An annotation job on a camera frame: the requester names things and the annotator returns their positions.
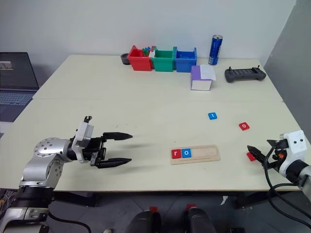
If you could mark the blue letter t block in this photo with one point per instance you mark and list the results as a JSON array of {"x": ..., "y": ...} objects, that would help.
[{"x": 212, "y": 116}]

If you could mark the red letter o block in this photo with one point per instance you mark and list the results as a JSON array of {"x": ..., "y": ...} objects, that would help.
[{"x": 244, "y": 126}]

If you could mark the purple and white box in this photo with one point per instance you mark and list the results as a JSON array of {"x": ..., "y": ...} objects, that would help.
[{"x": 195, "y": 75}]

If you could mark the small red tab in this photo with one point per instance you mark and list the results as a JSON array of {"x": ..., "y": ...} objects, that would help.
[
  {"x": 153, "y": 209},
  {"x": 191, "y": 207}
]

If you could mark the red letter r block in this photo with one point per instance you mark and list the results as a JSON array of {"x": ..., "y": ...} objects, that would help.
[{"x": 176, "y": 153}]

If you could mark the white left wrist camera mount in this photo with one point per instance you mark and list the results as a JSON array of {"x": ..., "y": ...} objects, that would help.
[{"x": 82, "y": 132}]

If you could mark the white paper sheet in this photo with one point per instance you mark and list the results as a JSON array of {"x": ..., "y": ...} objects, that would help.
[{"x": 207, "y": 72}]

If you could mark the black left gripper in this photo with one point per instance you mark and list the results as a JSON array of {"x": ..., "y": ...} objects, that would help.
[{"x": 94, "y": 150}]

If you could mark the black round tape roll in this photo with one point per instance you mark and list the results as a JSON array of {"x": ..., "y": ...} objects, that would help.
[{"x": 124, "y": 59}]

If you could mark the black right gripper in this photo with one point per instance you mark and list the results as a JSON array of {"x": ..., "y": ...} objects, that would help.
[{"x": 283, "y": 146}]

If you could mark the red letter b block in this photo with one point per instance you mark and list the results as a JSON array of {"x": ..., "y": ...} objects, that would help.
[{"x": 250, "y": 157}]

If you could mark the dark laptop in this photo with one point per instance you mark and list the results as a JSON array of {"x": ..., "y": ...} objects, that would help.
[{"x": 17, "y": 80}]

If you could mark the small white tag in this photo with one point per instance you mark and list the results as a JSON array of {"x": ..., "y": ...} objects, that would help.
[{"x": 224, "y": 200}]

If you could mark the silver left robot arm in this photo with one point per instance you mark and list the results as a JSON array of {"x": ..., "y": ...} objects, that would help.
[{"x": 41, "y": 155}]

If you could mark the small colourful toy bricks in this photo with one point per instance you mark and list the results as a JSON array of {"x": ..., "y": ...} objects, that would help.
[{"x": 146, "y": 51}]

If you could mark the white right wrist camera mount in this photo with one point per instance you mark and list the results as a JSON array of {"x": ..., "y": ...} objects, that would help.
[{"x": 295, "y": 148}]

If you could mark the red plastic bin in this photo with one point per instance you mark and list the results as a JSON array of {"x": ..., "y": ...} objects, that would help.
[{"x": 139, "y": 63}]

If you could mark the blue plastic bin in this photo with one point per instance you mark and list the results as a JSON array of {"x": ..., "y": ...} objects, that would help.
[{"x": 185, "y": 65}]

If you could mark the dark rounded shape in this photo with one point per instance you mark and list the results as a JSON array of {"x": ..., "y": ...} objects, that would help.
[
  {"x": 143, "y": 223},
  {"x": 198, "y": 222}
]

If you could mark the black handheld controller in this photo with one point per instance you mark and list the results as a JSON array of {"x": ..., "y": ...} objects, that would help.
[{"x": 244, "y": 74}]

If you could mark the blue drink can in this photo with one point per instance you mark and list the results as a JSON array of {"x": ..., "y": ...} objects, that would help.
[{"x": 215, "y": 51}]

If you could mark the wooden letter tray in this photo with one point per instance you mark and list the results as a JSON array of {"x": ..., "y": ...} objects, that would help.
[{"x": 206, "y": 153}]

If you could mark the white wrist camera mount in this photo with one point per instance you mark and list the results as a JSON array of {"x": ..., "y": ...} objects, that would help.
[
  {"x": 295, "y": 148},
  {"x": 82, "y": 132}
]

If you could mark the green plastic bin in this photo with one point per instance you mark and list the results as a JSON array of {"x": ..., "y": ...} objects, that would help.
[{"x": 164, "y": 64}]

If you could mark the blue letter o block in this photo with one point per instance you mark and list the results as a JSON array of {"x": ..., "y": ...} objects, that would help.
[{"x": 186, "y": 153}]

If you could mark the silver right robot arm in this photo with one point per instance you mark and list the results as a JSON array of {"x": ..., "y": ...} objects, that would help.
[{"x": 303, "y": 174}]

